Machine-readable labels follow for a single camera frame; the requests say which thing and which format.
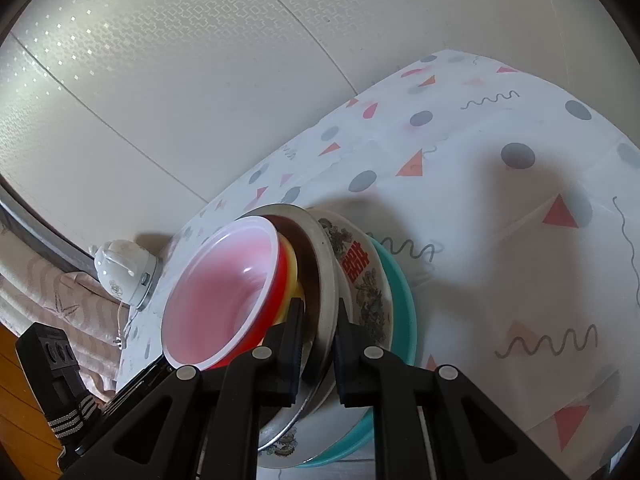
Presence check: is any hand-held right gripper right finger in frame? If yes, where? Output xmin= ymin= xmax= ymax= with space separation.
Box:
xmin=334 ymin=297 xmax=568 ymax=480

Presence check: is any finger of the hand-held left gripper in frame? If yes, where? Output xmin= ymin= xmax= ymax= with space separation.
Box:
xmin=105 ymin=355 xmax=177 ymax=422

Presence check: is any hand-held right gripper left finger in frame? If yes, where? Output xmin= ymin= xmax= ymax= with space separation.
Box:
xmin=62 ymin=297 xmax=307 ymax=480

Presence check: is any yellow plastic bowl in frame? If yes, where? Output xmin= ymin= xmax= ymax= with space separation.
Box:
xmin=277 ymin=240 xmax=307 ymax=322

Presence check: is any teal plastic plate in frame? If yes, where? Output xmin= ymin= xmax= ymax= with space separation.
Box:
xmin=295 ymin=237 xmax=418 ymax=468

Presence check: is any stainless steel bowl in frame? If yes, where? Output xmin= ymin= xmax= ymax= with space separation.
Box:
xmin=235 ymin=204 xmax=346 ymax=456

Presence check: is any large white patterned plate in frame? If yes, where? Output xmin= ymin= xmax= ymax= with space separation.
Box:
xmin=257 ymin=210 xmax=396 ymax=468

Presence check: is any red plastic bowl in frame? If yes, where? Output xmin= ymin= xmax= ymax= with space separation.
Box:
xmin=161 ymin=216 xmax=292 ymax=372

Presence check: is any pink patterned curtain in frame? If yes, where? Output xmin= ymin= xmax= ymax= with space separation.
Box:
xmin=0 ymin=227 xmax=126 ymax=406

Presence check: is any white ceramic electric kettle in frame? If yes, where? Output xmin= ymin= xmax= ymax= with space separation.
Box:
xmin=89 ymin=239 xmax=162 ymax=309

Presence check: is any white patterned tablecloth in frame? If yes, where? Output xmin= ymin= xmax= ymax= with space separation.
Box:
xmin=116 ymin=49 xmax=640 ymax=480

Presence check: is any white kettle power cord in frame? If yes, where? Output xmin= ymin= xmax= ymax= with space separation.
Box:
xmin=114 ymin=301 xmax=135 ymax=350

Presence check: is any grey window frame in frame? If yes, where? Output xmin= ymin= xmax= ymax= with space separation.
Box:
xmin=0 ymin=180 xmax=96 ymax=273

